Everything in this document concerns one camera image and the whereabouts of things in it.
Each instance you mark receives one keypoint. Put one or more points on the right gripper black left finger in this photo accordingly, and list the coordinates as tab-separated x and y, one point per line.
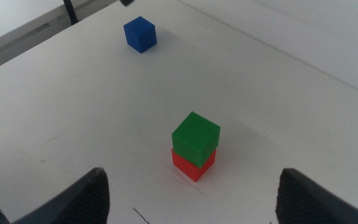
85	202

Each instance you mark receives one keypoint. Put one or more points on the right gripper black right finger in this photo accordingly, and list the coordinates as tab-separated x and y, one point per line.
303	202

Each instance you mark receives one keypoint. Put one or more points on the red cube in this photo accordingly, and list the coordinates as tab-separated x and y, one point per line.
191	171

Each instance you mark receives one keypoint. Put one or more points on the green cube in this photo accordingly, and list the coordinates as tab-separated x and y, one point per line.
194	137

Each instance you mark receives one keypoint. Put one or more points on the blue cube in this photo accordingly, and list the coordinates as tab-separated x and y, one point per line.
140	34

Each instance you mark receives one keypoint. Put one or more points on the black slanted pole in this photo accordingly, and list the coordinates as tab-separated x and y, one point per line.
71	12

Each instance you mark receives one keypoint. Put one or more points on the small black object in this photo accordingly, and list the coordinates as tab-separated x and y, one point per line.
126	2

